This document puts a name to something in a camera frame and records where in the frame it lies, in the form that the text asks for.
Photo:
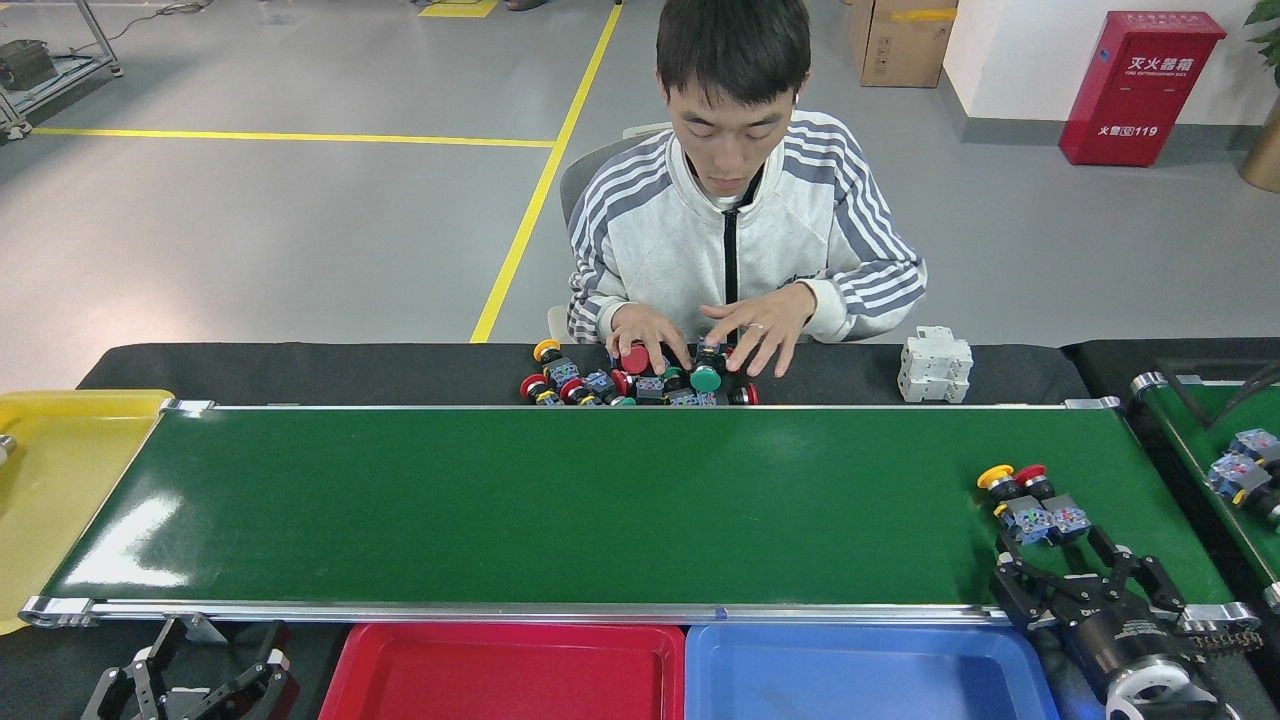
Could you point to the red mushroom push button switch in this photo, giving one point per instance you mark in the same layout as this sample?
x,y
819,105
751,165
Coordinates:
x,y
532,386
745,394
572,390
1030,473
600,382
634,360
1255,445

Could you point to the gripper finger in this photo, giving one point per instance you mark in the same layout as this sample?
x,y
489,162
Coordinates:
x,y
135,690
265,690

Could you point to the person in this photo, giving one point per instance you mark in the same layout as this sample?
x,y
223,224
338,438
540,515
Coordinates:
x,y
680,240

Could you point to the push button switch blue contacts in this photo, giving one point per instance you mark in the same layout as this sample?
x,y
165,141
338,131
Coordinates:
x,y
690,398

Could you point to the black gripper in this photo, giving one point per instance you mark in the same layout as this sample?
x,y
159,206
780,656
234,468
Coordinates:
x,y
1125,635

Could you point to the short green conveyor belt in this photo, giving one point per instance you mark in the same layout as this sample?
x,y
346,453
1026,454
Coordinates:
x,y
1200,445

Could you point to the person's right hand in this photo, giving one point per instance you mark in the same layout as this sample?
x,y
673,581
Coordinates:
x,y
645,325

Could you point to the person's left hand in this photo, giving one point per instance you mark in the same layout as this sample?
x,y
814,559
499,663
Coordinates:
x,y
775,315

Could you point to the long green conveyor belt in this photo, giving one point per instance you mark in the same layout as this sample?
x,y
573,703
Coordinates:
x,y
500,500

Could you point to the red fire extinguisher cabinet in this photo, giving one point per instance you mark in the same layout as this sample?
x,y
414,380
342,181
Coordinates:
x,y
1140,95

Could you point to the blue plastic tray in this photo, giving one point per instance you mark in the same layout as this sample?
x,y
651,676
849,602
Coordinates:
x,y
850,680

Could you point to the brown cardboard box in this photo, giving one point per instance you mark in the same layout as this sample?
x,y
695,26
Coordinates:
x,y
905,45

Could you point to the yellow plastic tray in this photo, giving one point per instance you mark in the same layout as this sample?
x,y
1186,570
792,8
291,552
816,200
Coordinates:
x,y
60,500

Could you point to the black metal bracket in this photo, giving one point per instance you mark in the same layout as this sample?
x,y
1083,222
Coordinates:
x,y
1210,420

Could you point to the silver metal rack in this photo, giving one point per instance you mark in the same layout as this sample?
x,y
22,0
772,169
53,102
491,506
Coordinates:
x,y
95,40

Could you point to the grey office chair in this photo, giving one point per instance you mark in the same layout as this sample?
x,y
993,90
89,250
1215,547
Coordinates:
x,y
580,175

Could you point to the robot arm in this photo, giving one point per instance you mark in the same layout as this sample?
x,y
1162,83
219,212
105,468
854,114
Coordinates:
x,y
1150,700

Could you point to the black box on rack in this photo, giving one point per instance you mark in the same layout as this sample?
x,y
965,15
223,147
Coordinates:
x,y
25,65

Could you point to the red plastic tray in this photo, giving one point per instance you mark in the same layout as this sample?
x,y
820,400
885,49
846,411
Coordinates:
x,y
500,680

